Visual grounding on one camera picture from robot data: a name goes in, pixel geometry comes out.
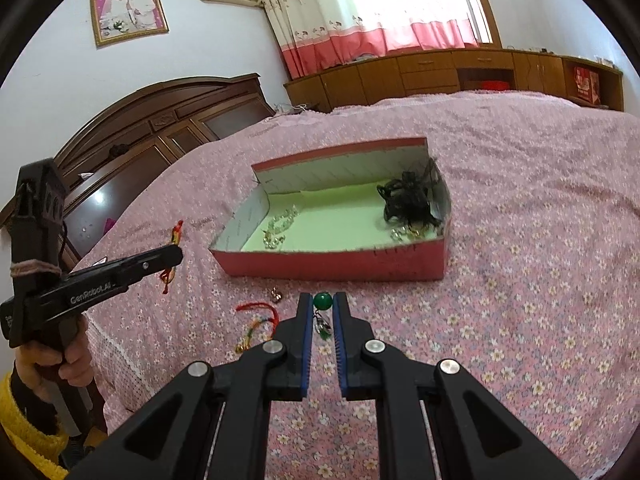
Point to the wooden window frame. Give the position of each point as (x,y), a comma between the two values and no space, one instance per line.
(482,5)

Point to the small metal pendant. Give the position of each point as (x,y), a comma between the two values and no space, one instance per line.
(275,295)

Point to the red gift box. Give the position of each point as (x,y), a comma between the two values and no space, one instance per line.
(586,85)

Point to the person's left hand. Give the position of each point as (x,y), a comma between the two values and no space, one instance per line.
(80,360)

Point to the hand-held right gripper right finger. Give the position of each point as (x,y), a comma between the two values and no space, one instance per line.
(340,345)

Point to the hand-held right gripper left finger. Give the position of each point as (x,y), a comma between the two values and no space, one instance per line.
(306,345)

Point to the dark wooden headboard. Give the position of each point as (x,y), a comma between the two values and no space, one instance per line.
(165,120)

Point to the red cardboard box green lining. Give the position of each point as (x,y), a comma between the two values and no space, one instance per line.
(340,262)

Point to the green bead earring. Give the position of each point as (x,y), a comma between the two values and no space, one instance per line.
(322,302)

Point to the person's left forearm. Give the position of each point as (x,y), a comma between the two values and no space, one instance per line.
(27,425)

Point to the black lace hair accessory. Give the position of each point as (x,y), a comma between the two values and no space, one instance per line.
(407,200)

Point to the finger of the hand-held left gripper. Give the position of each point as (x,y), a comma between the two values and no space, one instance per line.
(155,260)

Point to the long wooden cabinet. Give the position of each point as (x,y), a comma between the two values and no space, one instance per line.
(360,82)

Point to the white and pink curtain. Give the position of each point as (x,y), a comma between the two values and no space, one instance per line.
(360,10)

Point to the red folded cloth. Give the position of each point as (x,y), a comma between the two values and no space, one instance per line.
(493,85)

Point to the framed wall photo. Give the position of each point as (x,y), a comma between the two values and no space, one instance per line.
(129,10)

